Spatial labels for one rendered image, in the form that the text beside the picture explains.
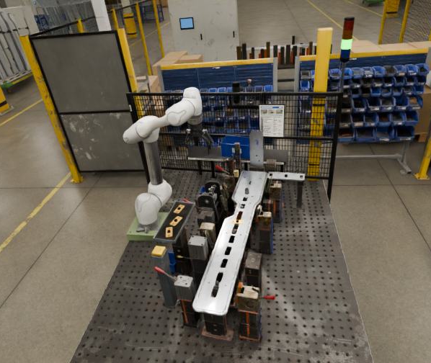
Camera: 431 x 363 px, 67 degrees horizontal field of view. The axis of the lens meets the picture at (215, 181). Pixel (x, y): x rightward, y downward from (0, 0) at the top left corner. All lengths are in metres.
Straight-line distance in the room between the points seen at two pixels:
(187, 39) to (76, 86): 4.83
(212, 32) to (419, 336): 7.49
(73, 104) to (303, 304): 3.66
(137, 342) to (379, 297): 2.04
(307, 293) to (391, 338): 0.99
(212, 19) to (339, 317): 7.59
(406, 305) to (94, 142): 3.98
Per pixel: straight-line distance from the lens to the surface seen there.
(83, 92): 4.53
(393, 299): 3.26
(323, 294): 2.23
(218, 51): 8.83
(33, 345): 3.34
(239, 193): 2.49
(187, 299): 1.90
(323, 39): 2.74
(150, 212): 2.58
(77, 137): 4.87
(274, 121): 2.91
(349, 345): 2.07
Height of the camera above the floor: 2.43
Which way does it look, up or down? 33 degrees down
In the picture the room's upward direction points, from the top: 6 degrees counter-clockwise
